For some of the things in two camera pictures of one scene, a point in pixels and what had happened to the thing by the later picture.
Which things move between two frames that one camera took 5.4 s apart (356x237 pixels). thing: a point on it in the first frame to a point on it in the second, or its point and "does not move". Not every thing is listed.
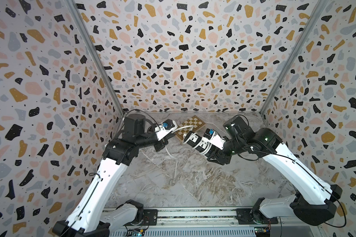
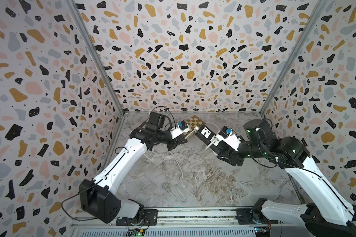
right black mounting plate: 247,216 does not move
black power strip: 197,141 to 211,139
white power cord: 192,126 to 169,187
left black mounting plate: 150,217 does not move
